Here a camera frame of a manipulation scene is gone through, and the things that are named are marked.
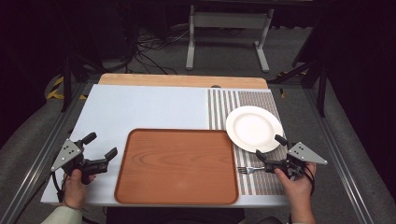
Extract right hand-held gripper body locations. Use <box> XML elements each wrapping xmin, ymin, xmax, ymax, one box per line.
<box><xmin>263</xmin><ymin>141</ymin><xmax>329</xmax><ymax>181</ymax></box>

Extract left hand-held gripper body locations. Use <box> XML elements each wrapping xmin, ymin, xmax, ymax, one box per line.
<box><xmin>50</xmin><ymin>138</ymin><xmax>110</xmax><ymax>185</ymax></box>

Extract silver metal fork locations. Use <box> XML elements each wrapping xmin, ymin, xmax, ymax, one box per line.
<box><xmin>236</xmin><ymin>165</ymin><xmax>266</xmax><ymax>175</ymax></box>

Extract person's left hand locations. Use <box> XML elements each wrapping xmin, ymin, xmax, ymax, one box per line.
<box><xmin>63</xmin><ymin>169</ymin><xmax>98</xmax><ymax>209</ymax></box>

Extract person's right hand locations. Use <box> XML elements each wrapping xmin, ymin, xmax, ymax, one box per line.
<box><xmin>274</xmin><ymin>162</ymin><xmax>318</xmax><ymax>215</ymax></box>

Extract white round plate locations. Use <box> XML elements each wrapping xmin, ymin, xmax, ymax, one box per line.
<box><xmin>225</xmin><ymin>105</ymin><xmax>285</xmax><ymax>154</ymax></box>

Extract striped woven placemat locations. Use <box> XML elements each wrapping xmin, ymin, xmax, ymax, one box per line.
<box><xmin>206</xmin><ymin>88</ymin><xmax>290</xmax><ymax>197</ymax></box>

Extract white table cover board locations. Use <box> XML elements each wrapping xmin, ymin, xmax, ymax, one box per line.
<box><xmin>40</xmin><ymin>83</ymin><xmax>291</xmax><ymax>209</ymax></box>

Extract yellow black floor tape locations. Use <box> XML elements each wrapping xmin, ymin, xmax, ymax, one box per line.
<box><xmin>46</xmin><ymin>76</ymin><xmax>89</xmax><ymax>101</ymax></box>

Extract black metal stand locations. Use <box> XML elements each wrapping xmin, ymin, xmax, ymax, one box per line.
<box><xmin>268</xmin><ymin>15</ymin><xmax>330</xmax><ymax>119</ymax></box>
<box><xmin>59</xmin><ymin>54</ymin><xmax>106</xmax><ymax>114</ymax></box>

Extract brown wooden tray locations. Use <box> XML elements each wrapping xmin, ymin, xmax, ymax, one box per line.
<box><xmin>113</xmin><ymin>127</ymin><xmax>240</xmax><ymax>206</ymax></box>

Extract white metal stand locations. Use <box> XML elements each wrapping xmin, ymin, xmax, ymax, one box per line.
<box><xmin>185</xmin><ymin>4</ymin><xmax>276</xmax><ymax>75</ymax></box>

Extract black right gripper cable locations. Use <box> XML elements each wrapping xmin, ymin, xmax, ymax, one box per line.
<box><xmin>302</xmin><ymin>163</ymin><xmax>316</xmax><ymax>198</ymax></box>

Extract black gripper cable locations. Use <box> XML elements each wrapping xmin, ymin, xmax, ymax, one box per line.
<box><xmin>302</xmin><ymin>163</ymin><xmax>316</xmax><ymax>198</ymax></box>
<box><xmin>50</xmin><ymin>171</ymin><xmax>67</xmax><ymax>203</ymax></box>

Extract aluminium frame rail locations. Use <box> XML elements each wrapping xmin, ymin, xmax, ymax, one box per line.
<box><xmin>0</xmin><ymin>83</ymin><xmax>90</xmax><ymax>224</ymax></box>
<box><xmin>302</xmin><ymin>88</ymin><xmax>376</xmax><ymax>224</ymax></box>

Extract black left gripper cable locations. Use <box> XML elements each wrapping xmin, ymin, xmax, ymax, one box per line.
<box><xmin>50</xmin><ymin>171</ymin><xmax>67</xmax><ymax>203</ymax></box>

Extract black floor cables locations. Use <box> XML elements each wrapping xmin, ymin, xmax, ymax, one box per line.
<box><xmin>132</xmin><ymin>26</ymin><xmax>191</xmax><ymax>77</ymax></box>

